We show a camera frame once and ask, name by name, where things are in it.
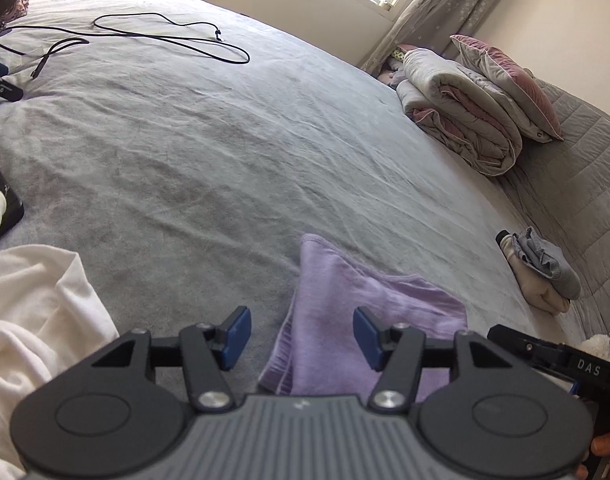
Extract white cloth pile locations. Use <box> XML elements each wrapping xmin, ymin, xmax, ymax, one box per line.
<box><xmin>0</xmin><ymin>182</ymin><xmax>121</xmax><ymax>480</ymax></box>

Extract folded beige garment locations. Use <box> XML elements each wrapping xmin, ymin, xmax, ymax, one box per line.
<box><xmin>500</xmin><ymin>235</ymin><xmax>572</xmax><ymax>316</ymax></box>

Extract long black cable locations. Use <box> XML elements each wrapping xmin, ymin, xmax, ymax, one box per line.
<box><xmin>92</xmin><ymin>13</ymin><xmax>251</xmax><ymax>66</ymax></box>

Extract small pastel cloth pile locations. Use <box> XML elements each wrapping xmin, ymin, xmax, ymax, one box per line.
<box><xmin>377</xmin><ymin>42</ymin><xmax>411</xmax><ymax>88</ymax></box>

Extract purple pants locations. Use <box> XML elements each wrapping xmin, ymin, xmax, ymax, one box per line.
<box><xmin>257</xmin><ymin>232</ymin><xmax>470</xmax><ymax>403</ymax></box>

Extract black flat device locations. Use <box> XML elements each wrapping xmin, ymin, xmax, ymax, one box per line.
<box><xmin>0</xmin><ymin>147</ymin><xmax>25</xmax><ymax>251</ymax></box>

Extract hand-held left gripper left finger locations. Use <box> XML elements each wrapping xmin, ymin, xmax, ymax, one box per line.
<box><xmin>92</xmin><ymin>305</ymin><xmax>252</xmax><ymax>413</ymax></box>

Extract folded grey pink quilt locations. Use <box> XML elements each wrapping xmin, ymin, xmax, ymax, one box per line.
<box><xmin>396</xmin><ymin>47</ymin><xmax>523</xmax><ymax>177</ymax></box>

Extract unused black gripper device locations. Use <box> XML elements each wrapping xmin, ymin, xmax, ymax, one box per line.
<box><xmin>0</xmin><ymin>0</ymin><xmax>25</xmax><ymax>103</ymax></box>

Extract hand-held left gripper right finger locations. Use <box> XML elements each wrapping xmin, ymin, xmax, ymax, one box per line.
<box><xmin>352</xmin><ymin>306</ymin><xmax>516</xmax><ymax>413</ymax></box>

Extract patterned grey curtain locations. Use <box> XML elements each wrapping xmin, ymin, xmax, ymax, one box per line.
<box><xmin>360</xmin><ymin>0</ymin><xmax>506</xmax><ymax>73</ymax></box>

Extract folded grey sweater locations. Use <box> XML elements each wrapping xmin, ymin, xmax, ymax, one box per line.
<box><xmin>512</xmin><ymin>226</ymin><xmax>582</xmax><ymax>301</ymax></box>

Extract short black cable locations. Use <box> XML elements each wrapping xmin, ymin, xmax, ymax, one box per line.
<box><xmin>30</xmin><ymin>36</ymin><xmax>91</xmax><ymax>81</ymax></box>

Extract grey bed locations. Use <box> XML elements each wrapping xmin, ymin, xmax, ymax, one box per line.
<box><xmin>0</xmin><ymin>0</ymin><xmax>610</xmax><ymax>480</ymax></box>

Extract white plush toy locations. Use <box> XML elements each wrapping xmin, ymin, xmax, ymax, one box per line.
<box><xmin>580</xmin><ymin>332</ymin><xmax>610</xmax><ymax>361</ymax></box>

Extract grey quilted headboard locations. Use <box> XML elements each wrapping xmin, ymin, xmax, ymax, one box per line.
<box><xmin>495</xmin><ymin>77</ymin><xmax>610</xmax><ymax>351</ymax></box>

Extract pink grey pillow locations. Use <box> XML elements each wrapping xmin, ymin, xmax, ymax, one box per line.
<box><xmin>450</xmin><ymin>34</ymin><xmax>564</xmax><ymax>143</ymax></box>

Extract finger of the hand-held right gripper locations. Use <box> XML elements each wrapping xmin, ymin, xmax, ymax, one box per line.
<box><xmin>487</xmin><ymin>324</ymin><xmax>570</xmax><ymax>367</ymax></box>

